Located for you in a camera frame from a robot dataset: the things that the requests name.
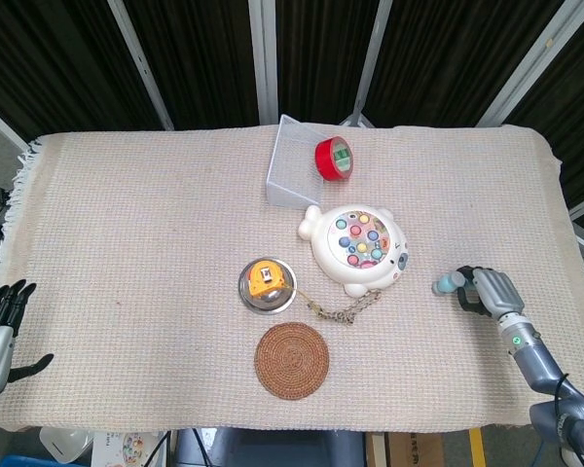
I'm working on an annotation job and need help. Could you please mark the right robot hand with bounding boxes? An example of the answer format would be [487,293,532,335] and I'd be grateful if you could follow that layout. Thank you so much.
[455,265,526,321]

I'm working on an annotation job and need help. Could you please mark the white seal-shaped pop toy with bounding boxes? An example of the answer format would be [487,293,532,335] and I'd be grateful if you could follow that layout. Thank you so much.
[298,204,411,299]

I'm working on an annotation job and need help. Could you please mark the white plastic container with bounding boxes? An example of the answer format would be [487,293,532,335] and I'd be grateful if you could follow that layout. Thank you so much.
[38,426,94,463]

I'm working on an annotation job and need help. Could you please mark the blue plastic bin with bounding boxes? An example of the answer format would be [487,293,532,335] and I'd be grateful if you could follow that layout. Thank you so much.
[4,453,91,467]

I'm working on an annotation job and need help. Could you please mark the beige woven tablecloth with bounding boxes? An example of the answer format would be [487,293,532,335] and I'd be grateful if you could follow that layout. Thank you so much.
[0,122,584,433]

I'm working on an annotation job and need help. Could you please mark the white colourful printed box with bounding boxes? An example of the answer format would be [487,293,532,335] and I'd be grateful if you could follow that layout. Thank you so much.
[91,430,169,467]

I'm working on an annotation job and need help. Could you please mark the cardboard box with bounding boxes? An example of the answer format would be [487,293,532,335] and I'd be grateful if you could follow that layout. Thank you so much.
[365,430,444,467]

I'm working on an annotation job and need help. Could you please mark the red tape roll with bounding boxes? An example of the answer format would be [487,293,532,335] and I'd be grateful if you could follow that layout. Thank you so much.
[313,135,355,183]

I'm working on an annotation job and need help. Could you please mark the brown woven round coaster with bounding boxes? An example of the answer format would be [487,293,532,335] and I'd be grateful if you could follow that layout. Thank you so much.
[254,321,331,401]

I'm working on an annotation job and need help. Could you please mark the stainless steel bowl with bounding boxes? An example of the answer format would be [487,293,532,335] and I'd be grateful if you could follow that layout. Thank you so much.
[237,257,297,316]

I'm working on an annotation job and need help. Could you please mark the yellow tape measure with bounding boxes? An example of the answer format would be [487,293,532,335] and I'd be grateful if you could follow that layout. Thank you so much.
[247,261,286,298]

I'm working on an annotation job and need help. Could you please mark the clear plastic box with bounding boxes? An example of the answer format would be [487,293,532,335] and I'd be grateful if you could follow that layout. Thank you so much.
[265,114,342,207]

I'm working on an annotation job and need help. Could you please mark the black office chair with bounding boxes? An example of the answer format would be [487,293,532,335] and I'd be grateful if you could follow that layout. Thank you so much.
[174,427,366,467]

